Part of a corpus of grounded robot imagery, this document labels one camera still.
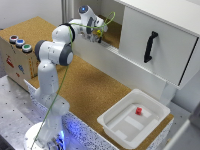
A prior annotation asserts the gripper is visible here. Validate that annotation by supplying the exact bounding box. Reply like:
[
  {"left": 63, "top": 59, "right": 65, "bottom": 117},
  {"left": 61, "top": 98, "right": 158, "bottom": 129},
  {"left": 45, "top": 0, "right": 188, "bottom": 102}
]
[{"left": 87, "top": 19, "right": 109, "bottom": 44}]

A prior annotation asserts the yellow block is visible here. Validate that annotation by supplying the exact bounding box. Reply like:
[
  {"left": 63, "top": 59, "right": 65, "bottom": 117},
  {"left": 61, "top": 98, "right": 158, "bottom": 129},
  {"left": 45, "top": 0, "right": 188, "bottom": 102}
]
[{"left": 95, "top": 29, "right": 103, "bottom": 37}]

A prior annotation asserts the white cabinet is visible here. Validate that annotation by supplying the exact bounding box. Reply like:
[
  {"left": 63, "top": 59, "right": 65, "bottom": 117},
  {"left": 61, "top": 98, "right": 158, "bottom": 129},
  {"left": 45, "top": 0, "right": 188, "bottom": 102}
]
[{"left": 68, "top": 0, "right": 200, "bottom": 108}]

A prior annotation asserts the pink block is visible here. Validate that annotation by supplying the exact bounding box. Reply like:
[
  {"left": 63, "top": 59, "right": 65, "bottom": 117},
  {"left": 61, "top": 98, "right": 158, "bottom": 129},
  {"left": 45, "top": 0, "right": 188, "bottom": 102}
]
[{"left": 135, "top": 106, "right": 143, "bottom": 116}]

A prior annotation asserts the wooden drawer box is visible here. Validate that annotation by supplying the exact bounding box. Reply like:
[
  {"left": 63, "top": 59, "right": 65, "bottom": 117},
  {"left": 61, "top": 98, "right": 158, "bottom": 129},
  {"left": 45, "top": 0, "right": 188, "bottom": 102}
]
[{"left": 0, "top": 16, "right": 73, "bottom": 92}]

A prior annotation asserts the white sliding door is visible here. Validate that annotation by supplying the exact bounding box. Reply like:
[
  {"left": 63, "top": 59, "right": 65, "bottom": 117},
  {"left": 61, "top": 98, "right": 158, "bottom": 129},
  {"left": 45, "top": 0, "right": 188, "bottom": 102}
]
[{"left": 118, "top": 5, "right": 200, "bottom": 86}]

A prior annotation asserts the green button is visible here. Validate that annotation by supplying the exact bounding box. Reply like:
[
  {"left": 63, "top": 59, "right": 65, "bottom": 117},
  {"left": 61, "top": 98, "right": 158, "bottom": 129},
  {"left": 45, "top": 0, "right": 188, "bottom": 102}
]
[{"left": 21, "top": 43, "right": 33, "bottom": 54}]

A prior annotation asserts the blue button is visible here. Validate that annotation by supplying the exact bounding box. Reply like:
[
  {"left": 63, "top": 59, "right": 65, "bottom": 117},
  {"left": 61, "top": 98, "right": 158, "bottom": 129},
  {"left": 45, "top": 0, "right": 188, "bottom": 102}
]
[{"left": 15, "top": 38, "right": 26, "bottom": 48}]

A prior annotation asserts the red button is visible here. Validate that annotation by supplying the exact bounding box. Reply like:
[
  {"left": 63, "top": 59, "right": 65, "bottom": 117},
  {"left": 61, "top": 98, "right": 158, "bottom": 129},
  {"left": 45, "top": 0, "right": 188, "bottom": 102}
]
[{"left": 8, "top": 34, "right": 19, "bottom": 44}]

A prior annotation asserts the white plastic box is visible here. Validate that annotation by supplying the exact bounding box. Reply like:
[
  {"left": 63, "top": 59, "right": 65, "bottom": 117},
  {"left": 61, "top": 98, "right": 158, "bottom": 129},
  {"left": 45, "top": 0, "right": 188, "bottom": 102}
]
[{"left": 96, "top": 88, "right": 172, "bottom": 150}]

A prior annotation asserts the black door handle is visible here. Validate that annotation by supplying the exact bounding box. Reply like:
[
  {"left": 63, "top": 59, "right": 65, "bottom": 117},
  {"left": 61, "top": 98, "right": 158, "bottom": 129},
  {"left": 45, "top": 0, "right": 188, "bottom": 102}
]
[{"left": 143, "top": 30, "right": 159, "bottom": 64}]

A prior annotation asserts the green cable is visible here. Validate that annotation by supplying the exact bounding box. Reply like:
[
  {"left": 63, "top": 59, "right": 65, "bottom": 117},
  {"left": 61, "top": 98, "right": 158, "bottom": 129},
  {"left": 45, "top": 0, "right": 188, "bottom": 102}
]
[{"left": 29, "top": 11, "right": 117, "bottom": 150}]

